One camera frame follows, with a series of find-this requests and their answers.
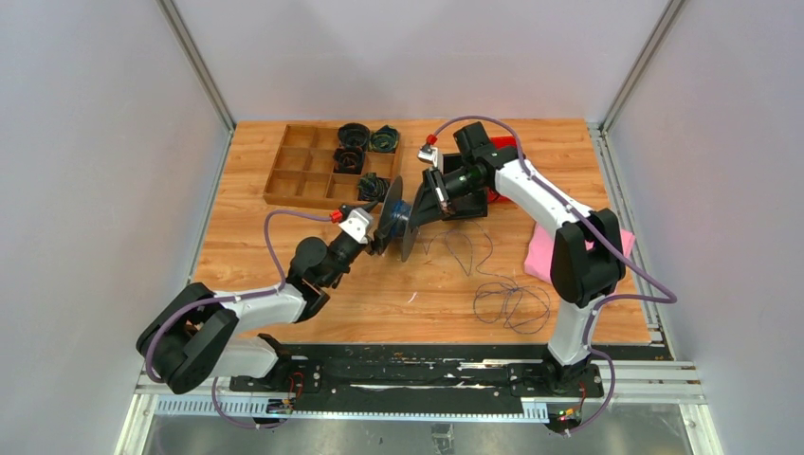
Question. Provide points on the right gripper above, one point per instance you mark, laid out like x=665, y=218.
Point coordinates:
x=431, y=207

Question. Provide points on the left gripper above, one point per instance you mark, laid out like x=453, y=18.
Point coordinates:
x=380, y=238

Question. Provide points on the grey filament spool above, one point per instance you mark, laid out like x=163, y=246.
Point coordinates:
x=394, y=205

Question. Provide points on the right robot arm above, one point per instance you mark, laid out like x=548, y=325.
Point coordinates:
x=586, y=262

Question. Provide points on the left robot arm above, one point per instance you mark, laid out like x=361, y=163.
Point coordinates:
x=199, y=334

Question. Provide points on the rolled patterned tie bottom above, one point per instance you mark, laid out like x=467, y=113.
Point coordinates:
x=371, y=187

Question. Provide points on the black plastic bin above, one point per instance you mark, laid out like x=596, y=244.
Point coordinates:
x=471, y=201

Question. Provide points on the rolled dark tie middle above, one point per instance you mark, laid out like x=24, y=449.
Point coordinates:
x=348, y=160

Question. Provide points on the rolled dark tie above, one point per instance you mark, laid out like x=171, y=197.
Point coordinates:
x=354, y=135
x=348, y=160

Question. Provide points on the rolled green tie top right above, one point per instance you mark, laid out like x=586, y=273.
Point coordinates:
x=384, y=140

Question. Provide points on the wooden compartment tray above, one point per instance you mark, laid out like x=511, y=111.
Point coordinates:
x=302, y=174

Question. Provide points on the rolled dark tie top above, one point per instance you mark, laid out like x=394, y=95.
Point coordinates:
x=354, y=135

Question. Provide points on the pink cloth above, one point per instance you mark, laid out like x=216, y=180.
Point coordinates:
x=538, y=260

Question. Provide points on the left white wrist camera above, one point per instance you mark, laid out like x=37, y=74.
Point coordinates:
x=356, y=223

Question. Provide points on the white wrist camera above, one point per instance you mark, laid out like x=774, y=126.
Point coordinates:
x=429, y=153
x=356, y=223

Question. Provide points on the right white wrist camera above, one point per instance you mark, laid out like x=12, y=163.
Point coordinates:
x=429, y=153

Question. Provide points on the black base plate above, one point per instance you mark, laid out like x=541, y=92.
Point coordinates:
x=426, y=379

